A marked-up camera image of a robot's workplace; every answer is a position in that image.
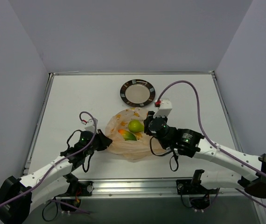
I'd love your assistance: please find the green fake pear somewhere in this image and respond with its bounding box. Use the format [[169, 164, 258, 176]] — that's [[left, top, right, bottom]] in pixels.
[[128, 120, 144, 133]]

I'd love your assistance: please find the translucent orange plastic bag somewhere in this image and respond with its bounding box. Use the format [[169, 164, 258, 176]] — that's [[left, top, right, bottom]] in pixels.
[[105, 107, 164, 160]]

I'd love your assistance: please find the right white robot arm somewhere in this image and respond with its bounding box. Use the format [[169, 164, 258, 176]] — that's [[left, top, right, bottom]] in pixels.
[[143, 111, 266, 199]]

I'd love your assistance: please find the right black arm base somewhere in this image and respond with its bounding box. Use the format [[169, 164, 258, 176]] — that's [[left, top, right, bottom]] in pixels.
[[176, 169, 220, 213]]

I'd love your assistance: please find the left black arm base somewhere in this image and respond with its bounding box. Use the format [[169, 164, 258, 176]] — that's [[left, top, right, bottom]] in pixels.
[[61, 174, 93, 208]]

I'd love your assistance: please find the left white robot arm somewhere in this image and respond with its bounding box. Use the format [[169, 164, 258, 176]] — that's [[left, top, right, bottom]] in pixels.
[[0, 130, 112, 224]]

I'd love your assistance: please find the orange green fake mango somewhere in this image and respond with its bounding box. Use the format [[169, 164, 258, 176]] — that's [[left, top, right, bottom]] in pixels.
[[118, 129, 137, 141]]

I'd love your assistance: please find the brown rimmed ceramic plate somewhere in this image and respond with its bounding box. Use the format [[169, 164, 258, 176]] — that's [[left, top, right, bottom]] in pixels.
[[119, 79, 156, 107]]

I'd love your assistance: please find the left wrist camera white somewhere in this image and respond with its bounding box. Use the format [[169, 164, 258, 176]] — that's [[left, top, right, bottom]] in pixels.
[[81, 119, 98, 133]]

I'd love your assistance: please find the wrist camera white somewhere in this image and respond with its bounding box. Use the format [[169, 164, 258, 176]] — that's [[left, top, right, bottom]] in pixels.
[[154, 98, 173, 118], [81, 119, 98, 133]]

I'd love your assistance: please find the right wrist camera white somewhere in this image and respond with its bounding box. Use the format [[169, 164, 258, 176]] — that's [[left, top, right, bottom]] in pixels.
[[154, 98, 173, 118]]

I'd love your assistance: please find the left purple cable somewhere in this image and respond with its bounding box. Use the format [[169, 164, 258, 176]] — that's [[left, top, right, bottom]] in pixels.
[[0, 111, 98, 217]]

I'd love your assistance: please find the purple cable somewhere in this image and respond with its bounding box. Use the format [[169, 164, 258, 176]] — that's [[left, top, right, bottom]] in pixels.
[[158, 80, 266, 213], [0, 111, 98, 217]]

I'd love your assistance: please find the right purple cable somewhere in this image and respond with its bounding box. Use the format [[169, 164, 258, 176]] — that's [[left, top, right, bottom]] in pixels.
[[158, 80, 266, 213]]

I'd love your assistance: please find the aluminium front rail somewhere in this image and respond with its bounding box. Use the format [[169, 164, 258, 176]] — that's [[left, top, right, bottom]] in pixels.
[[53, 179, 241, 199]]

